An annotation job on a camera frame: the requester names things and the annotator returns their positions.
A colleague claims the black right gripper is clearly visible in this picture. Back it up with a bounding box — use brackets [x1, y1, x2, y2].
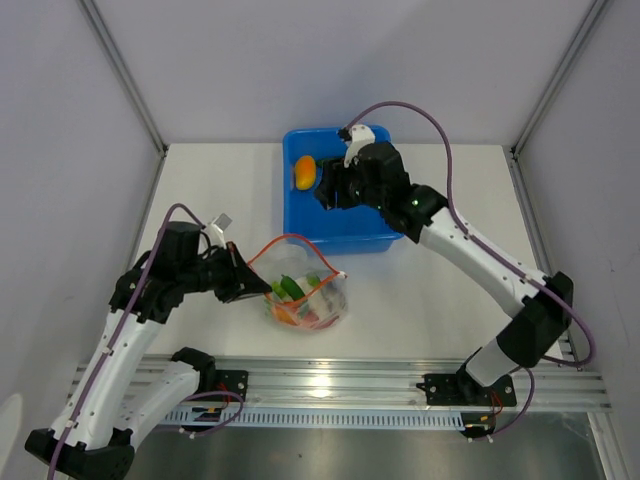
[313, 157, 386, 213]

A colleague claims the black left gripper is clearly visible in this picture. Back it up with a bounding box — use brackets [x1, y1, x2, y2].
[179, 241, 272, 303]

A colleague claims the green toy chili pepper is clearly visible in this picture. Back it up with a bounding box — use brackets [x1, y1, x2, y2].
[272, 275, 305, 302]

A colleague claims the red orange toy mango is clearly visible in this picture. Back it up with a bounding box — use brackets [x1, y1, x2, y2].
[267, 304, 340, 331]

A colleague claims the clear orange-zipper zip bag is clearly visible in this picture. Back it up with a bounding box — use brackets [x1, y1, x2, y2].
[248, 234, 347, 331]

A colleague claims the green toy lettuce leaf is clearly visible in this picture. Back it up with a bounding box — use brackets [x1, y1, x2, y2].
[266, 274, 320, 326]

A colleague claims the white toy cauliflower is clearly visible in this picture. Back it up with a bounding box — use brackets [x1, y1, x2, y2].
[296, 275, 347, 318]

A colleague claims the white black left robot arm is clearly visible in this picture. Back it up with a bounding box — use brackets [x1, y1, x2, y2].
[25, 221, 271, 479]

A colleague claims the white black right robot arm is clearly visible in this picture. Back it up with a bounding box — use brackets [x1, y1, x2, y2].
[314, 141, 573, 404]

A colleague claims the yellow orange toy mango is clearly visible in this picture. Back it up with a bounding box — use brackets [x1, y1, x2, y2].
[294, 155, 317, 191]

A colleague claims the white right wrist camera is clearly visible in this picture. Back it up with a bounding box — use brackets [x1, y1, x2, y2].
[338, 124, 375, 168]

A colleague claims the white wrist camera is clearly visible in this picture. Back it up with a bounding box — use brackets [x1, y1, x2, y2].
[205, 213, 232, 248]
[338, 124, 375, 168]

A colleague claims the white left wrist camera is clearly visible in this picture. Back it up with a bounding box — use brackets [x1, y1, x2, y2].
[205, 213, 232, 248]

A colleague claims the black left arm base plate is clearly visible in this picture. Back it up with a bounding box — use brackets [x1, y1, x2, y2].
[214, 369, 249, 403]

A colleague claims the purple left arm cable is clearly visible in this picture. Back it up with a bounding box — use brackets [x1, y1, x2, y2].
[48, 203, 243, 480]

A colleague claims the right aluminium frame post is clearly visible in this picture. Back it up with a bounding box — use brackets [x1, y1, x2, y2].
[509, 0, 612, 156]

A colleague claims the aluminium frame post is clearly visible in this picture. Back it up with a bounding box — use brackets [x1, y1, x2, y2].
[509, 0, 612, 156]
[77, 0, 168, 156]

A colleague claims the aluminium front rail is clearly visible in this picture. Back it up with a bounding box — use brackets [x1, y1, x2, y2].
[69, 353, 612, 414]

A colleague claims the white slotted cable duct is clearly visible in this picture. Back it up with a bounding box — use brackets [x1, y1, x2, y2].
[160, 407, 465, 431]

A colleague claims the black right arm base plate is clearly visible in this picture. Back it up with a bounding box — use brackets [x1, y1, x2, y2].
[415, 373, 517, 407]

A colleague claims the left aluminium frame post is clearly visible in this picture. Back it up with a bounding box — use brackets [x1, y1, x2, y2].
[77, 0, 168, 156]

